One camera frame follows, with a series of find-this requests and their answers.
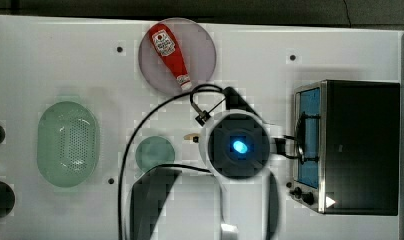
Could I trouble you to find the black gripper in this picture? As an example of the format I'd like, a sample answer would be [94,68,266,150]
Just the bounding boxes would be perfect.
[273,135,299,159]

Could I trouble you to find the black toaster oven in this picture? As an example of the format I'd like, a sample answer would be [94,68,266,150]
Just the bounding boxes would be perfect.
[289,80,401,216]

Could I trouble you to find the black cup lower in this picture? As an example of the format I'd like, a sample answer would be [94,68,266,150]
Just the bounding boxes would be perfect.
[0,181,16,218]

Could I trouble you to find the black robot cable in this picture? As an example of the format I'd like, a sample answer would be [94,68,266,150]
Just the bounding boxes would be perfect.
[117,83,226,240]

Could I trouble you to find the green oval colander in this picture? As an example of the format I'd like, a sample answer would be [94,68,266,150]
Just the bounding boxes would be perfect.
[37,101,100,188]

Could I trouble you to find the peeled toy banana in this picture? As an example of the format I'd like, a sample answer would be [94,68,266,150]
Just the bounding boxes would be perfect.
[183,133,199,141]

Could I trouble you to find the red ketchup bottle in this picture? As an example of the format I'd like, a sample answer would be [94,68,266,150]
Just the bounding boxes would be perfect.
[149,23,192,91]

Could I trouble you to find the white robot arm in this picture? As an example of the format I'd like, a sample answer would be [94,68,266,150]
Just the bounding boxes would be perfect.
[126,110,288,240]

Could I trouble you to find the green mug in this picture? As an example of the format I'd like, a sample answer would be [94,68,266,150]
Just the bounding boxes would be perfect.
[135,136,175,172]

